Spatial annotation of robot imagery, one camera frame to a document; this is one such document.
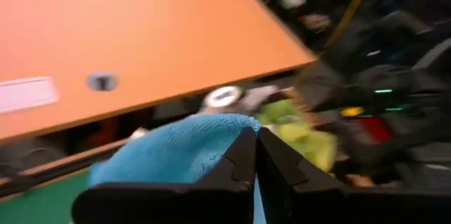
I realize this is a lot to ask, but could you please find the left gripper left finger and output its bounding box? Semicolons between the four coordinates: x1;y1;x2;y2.
72;127;258;224

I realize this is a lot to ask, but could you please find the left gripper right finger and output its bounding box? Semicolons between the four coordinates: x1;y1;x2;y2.
257;127;451;224

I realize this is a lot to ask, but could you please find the blue microfiber towel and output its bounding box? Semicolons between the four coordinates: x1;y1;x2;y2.
87;113;268;224

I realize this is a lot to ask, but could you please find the green microfiber towel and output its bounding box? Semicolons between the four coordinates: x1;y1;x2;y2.
255;99;340;174

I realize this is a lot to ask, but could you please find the clear spray bottle white trigger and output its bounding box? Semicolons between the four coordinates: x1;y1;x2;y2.
242;85;280;111

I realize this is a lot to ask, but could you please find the green table mat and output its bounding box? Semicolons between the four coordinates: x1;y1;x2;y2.
0;167;92;224

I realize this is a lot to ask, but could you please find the grey desk grommet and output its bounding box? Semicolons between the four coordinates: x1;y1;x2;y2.
87;71;119;93

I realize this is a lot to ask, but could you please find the light wood desk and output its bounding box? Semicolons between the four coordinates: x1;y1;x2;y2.
0;0;317;144

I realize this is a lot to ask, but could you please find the black table frame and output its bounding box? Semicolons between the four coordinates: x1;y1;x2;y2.
0;138;131;199

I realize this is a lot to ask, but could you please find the yellow extension cable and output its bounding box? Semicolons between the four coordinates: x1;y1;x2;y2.
323;0;382;48

